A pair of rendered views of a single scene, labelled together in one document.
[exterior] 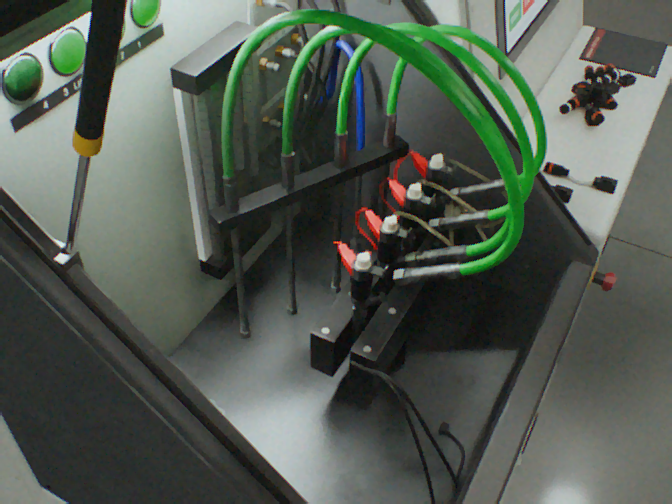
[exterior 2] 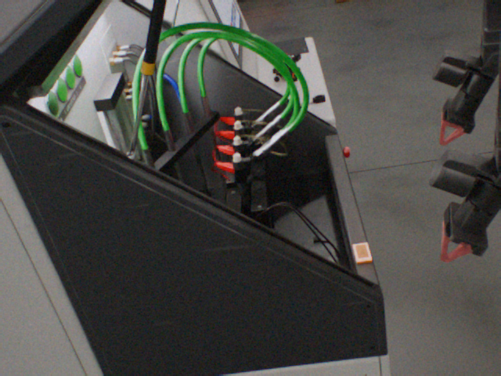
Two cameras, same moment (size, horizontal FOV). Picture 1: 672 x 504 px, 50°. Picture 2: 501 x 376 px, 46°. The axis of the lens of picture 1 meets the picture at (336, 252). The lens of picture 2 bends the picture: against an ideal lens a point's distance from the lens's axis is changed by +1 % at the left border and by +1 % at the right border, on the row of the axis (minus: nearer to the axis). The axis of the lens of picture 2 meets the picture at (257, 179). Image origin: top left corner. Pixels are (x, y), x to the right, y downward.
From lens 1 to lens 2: 0.58 m
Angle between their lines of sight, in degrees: 21
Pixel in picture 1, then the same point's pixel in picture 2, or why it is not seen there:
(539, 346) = (337, 172)
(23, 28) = (53, 70)
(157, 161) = not seen: hidden behind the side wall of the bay
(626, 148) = (317, 83)
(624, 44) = (283, 45)
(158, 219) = not seen: hidden behind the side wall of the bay
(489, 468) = (351, 222)
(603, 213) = (326, 110)
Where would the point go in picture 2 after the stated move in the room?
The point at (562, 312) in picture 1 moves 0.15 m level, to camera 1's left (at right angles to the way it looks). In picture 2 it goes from (337, 156) to (290, 177)
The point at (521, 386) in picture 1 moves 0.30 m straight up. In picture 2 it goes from (341, 189) to (329, 75)
